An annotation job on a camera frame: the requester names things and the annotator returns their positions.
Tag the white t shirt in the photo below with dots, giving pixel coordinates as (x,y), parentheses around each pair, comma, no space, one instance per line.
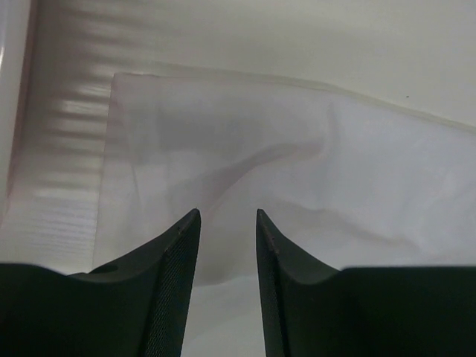
(351,182)

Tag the white plastic basket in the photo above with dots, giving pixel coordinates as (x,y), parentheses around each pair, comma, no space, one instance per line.
(52,210)

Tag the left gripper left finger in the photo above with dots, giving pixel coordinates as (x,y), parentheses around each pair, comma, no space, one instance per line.
(135,305)

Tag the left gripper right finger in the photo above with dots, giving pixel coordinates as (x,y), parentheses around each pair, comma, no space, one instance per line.
(312,309)

